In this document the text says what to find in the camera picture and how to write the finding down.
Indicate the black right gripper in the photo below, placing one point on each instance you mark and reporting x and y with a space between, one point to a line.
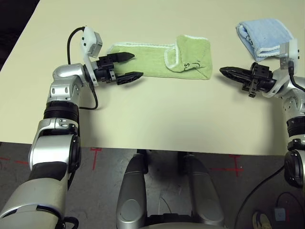
262 76

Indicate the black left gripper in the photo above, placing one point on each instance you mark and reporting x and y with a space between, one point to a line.
103 71

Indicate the green towel with white hem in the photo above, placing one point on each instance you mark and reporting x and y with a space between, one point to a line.
147 64

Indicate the folded light blue towel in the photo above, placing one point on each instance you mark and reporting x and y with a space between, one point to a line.
264 33

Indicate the silver robot right leg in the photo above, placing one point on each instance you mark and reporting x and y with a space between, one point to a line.
202 190

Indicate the silver robot leg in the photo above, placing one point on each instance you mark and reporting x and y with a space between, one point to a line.
132 190
202 190

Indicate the silver robot left leg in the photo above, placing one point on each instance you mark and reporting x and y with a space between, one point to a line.
132 190

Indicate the blue grey floor box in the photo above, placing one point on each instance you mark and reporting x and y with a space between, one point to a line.
280 214

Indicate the round yellow black floor object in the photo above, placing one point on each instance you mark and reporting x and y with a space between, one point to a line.
262 220

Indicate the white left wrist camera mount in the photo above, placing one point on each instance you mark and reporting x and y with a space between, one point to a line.
89 38

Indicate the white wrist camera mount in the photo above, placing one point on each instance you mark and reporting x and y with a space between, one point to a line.
291 50
89 38

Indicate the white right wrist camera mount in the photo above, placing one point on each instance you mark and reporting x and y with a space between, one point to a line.
291 50

